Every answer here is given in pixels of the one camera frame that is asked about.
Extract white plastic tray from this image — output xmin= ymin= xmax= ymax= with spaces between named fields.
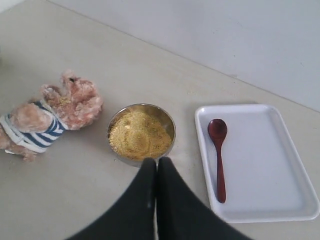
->
xmin=194 ymin=104 xmax=320 ymax=224

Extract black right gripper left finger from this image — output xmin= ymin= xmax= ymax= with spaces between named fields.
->
xmin=69 ymin=158 xmax=157 ymax=240

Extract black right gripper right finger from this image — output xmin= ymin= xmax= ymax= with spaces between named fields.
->
xmin=155 ymin=157 xmax=249 ymax=240

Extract yellow millet grains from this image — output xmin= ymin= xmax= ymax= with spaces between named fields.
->
xmin=108 ymin=111 xmax=172 ymax=161

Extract dark red wooden spoon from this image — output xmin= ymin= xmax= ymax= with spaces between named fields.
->
xmin=207 ymin=118 xmax=228 ymax=204

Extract steel bowl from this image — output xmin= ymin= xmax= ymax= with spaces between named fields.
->
xmin=107 ymin=103 xmax=176 ymax=167

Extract brown teddy bear striped shirt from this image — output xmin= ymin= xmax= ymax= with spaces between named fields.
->
xmin=0 ymin=70 xmax=103 ymax=162

